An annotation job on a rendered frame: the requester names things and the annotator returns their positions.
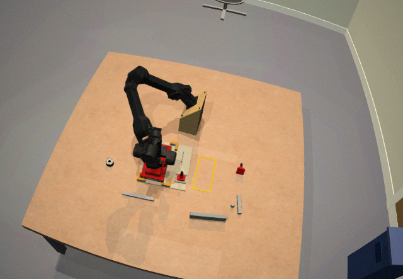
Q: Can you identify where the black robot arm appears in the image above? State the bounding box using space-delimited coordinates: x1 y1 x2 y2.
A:
124 66 198 169

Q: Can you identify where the black toy tyre with white hub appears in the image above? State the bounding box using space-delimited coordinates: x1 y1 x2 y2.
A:
106 158 114 167

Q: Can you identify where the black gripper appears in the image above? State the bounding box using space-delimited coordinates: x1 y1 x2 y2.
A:
133 143 176 168

